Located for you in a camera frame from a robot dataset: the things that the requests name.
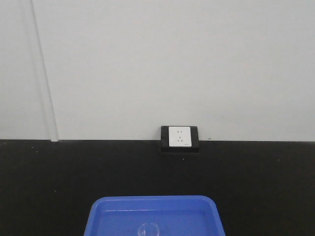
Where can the clear glass beaker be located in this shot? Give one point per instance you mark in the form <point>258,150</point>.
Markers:
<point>148,229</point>

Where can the blue plastic tray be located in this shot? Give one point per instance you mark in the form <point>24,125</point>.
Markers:
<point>186,215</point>

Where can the white socket in black box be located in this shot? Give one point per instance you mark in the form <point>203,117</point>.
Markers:
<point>179,139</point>

